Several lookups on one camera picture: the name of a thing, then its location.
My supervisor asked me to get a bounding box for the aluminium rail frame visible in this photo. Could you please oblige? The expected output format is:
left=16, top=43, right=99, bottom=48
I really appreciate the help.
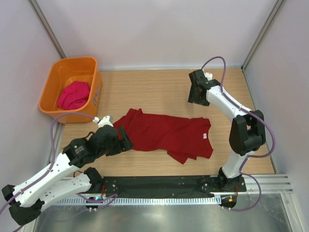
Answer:
left=28, top=173, right=294, bottom=197

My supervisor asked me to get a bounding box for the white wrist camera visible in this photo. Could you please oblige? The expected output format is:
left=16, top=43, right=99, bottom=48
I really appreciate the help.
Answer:
left=92, top=115, right=113, bottom=128
left=203, top=70, right=213, bottom=81

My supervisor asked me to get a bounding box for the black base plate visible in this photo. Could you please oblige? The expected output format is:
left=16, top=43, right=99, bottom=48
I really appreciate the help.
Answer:
left=73, top=175, right=247, bottom=199

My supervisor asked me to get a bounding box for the pink t-shirt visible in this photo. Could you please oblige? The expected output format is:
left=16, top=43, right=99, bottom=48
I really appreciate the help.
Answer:
left=57, top=81, right=90, bottom=110

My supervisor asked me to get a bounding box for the orange plastic bin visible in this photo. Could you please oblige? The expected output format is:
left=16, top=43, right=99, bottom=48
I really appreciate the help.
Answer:
left=39, top=57, right=102, bottom=124

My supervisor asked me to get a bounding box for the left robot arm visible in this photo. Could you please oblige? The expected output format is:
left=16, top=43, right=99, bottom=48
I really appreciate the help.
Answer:
left=1, top=125, right=133, bottom=226

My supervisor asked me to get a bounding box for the dark red t-shirt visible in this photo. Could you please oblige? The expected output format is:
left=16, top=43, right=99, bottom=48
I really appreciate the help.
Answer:
left=113, top=109, right=213, bottom=164

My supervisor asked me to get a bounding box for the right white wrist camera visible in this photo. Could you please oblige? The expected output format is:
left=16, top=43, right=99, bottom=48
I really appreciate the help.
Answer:
left=203, top=70, right=213, bottom=81

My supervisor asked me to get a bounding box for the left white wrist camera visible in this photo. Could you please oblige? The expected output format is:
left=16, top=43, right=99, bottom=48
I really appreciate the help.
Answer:
left=92, top=115, right=113, bottom=128

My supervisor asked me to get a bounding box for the slotted cable duct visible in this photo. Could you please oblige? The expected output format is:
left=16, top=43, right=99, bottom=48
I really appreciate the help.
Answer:
left=52, top=195, right=222, bottom=207

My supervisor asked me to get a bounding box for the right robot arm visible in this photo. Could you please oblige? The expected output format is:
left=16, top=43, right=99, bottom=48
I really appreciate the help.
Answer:
left=188, top=69, right=266, bottom=191

